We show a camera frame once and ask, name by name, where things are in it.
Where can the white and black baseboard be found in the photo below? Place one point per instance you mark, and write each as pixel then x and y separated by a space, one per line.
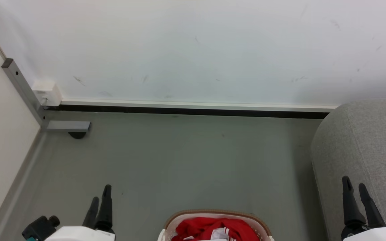
pixel 193 108

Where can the black round frame foot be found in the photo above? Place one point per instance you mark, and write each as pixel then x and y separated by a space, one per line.
pixel 77 135

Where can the red and white cloth garment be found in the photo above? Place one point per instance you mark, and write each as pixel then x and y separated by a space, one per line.
pixel 218 234

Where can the grey fabric sofa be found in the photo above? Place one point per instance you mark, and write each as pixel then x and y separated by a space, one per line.
pixel 364 150

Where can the white wall socket box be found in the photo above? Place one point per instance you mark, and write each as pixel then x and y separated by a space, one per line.
pixel 48 93

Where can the grey metal frame bar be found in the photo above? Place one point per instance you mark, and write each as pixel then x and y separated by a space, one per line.
pixel 28 97

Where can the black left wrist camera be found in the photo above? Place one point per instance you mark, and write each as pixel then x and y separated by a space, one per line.
pixel 40 228

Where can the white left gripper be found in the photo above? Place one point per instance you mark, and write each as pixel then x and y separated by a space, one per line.
pixel 79 234

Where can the white laundry basket brown rim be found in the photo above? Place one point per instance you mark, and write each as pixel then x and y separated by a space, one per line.
pixel 169 227

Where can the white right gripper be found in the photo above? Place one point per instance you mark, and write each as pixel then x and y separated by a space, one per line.
pixel 377 234

